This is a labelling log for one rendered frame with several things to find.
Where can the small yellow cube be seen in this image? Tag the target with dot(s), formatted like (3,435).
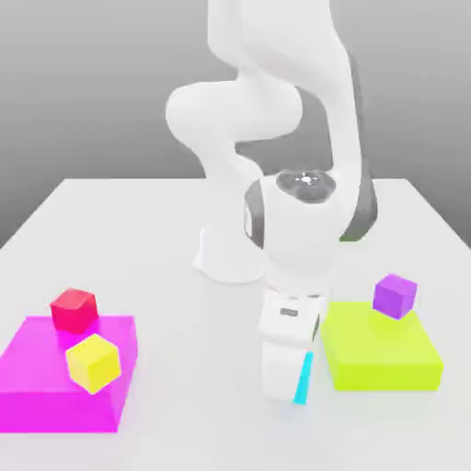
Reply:
(94,364)

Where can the large magenta box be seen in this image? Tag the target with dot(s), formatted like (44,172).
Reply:
(44,397)

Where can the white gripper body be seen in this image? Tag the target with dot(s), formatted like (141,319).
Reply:
(280,371)

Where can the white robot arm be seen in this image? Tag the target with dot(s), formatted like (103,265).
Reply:
(268,92)

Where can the large lime box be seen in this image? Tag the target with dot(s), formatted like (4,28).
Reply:
(379,353)

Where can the small purple cube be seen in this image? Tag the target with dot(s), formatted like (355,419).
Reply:
(394,296)

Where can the small cyan cube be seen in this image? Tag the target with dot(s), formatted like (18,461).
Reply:
(304,382)

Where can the small red cube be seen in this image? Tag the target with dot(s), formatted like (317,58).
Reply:
(73,312)

